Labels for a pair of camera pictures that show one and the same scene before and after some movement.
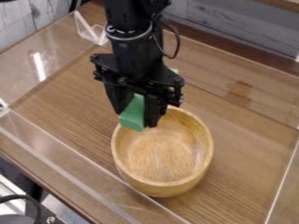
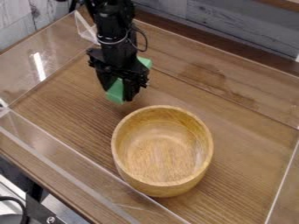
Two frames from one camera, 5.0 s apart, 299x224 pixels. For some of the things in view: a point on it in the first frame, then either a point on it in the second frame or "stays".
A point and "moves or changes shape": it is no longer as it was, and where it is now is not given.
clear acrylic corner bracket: [97, 33] stays
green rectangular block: [133, 115] moves or changes shape
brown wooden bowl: [162, 160] stays
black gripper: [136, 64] to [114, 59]
